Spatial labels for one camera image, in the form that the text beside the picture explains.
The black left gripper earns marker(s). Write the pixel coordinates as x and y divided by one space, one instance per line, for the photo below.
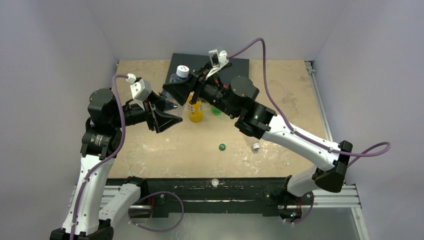
160 121

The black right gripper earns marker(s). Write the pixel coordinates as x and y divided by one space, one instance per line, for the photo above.
195 88

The clear bottle with label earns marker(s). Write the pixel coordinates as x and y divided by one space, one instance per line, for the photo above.
180 75

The orange juice bottle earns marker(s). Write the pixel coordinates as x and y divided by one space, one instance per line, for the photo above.
195 111

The green plastic bottle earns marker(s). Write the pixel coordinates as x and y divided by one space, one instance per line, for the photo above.
215 111

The green bottle cap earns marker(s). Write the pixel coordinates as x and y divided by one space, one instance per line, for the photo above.
222 147

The white juice bottle cap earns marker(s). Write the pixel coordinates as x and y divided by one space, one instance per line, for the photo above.
215 182

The clear bottle white cap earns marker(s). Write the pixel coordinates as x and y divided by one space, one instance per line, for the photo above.
255 146

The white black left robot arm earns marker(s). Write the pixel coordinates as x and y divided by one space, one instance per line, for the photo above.
104 136

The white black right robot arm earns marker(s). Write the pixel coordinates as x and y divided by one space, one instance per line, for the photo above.
238 101

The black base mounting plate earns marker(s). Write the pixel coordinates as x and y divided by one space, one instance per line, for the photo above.
202 189

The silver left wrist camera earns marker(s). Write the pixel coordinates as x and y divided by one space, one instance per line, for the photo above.
140 89

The dark grey network switch box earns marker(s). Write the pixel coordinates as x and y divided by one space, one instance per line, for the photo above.
238 66

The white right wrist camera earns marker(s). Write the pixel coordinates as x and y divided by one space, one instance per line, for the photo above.
218 59

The aluminium side rail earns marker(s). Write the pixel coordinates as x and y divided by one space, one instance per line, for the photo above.
311 73

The aluminium front frame rail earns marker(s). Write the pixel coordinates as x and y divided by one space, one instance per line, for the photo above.
261 203

